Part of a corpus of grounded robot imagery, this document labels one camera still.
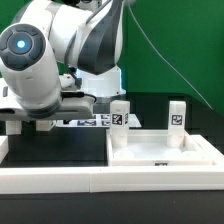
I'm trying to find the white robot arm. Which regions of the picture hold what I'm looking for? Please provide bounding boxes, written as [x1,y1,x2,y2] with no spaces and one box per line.
[0,0,124,121]

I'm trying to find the white tag marker sheet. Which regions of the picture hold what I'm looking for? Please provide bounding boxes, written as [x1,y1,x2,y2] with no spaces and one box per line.
[56,114,141,128]

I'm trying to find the white left fence piece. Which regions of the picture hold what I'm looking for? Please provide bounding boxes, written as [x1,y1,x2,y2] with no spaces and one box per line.
[0,136,9,164]

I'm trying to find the white square tabletop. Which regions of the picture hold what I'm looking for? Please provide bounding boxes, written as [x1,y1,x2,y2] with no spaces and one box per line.
[106,130,224,166]

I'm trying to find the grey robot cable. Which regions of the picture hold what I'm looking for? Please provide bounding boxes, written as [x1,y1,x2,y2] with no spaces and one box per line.
[126,3,214,111]

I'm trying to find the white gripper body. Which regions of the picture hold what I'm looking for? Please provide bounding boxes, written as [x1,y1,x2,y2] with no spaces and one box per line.
[0,78,94,121]

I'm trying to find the white front fence wall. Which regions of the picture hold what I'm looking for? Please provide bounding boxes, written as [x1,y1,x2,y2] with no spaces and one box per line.
[0,166,224,194]

